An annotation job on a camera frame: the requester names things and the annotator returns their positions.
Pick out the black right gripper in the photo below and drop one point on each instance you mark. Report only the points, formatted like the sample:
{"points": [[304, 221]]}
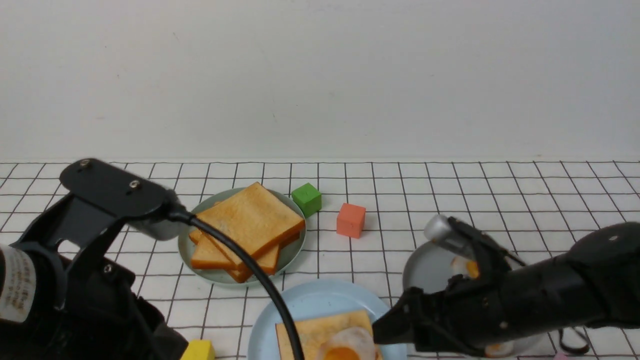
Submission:
{"points": [[465, 318]]}

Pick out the fried egg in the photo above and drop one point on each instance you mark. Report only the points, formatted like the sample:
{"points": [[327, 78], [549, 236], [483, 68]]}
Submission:
{"points": [[465, 267], [353, 343], [500, 350]]}

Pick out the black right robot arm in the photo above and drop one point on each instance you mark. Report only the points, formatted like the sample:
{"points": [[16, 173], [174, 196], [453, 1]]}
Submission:
{"points": [[594, 284]]}

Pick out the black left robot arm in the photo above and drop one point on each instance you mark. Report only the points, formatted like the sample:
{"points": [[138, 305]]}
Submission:
{"points": [[103, 319]]}

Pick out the fried egg front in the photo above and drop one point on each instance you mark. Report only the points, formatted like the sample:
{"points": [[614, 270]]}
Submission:
{"points": [[500, 350]]}

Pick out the fried egg back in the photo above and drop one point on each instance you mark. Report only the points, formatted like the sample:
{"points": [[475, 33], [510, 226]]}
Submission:
{"points": [[465, 267]]}

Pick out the grey speckled plate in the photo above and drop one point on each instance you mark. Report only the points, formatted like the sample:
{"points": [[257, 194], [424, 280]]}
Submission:
{"points": [[428, 268]]}

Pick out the orange foam cube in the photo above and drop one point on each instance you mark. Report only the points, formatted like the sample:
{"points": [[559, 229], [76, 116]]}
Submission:
{"points": [[350, 220]]}

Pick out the light blue plate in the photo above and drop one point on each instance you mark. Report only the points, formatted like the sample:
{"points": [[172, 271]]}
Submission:
{"points": [[314, 299]]}

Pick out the green foam cube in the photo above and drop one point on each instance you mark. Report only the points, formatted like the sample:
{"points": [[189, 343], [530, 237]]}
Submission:
{"points": [[308, 199]]}

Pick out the yellow foam cube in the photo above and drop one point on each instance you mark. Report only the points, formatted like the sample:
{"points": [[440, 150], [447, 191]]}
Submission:
{"points": [[199, 349]]}

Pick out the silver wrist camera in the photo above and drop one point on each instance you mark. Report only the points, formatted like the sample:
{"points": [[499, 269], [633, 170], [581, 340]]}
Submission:
{"points": [[442, 233]]}

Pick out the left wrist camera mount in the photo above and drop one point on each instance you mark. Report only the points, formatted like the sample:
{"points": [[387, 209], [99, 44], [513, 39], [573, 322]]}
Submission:
{"points": [[101, 199]]}

